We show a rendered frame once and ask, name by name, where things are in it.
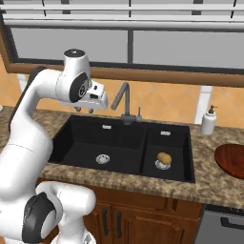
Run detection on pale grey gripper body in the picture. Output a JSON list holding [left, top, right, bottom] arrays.
[[59, 91, 110, 112]]

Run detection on grey sink tap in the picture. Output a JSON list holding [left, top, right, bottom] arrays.
[[110, 81, 143, 126]]

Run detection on black double sink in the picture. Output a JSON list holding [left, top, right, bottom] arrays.
[[47, 113, 196, 184]]

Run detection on silver sink drain strainer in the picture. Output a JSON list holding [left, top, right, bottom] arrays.
[[95, 153, 112, 165], [154, 159, 172, 171]]

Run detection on brown potato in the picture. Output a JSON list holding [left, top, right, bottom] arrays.
[[156, 152, 173, 166]]

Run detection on brown wooden panel under sink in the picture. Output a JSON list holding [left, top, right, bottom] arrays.
[[90, 185, 205, 212]]

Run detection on brown wooden cupboard door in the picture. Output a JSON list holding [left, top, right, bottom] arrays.
[[80, 199, 112, 244], [111, 204, 192, 244]]

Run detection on reddish brown wooden bowl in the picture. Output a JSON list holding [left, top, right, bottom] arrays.
[[213, 143, 244, 181]]

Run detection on wooden framed window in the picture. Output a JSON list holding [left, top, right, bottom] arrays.
[[0, 0, 244, 89]]

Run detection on white soap dispenser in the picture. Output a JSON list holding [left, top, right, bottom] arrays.
[[199, 105, 218, 136]]

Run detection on grey dishwasher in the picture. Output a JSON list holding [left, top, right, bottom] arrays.
[[193, 204, 244, 244]]

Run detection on black cupboard door handle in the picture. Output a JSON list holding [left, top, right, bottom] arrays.
[[101, 208, 110, 237], [115, 210, 123, 239]]

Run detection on black dishwasher handle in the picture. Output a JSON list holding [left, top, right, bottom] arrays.
[[220, 215, 244, 231]]

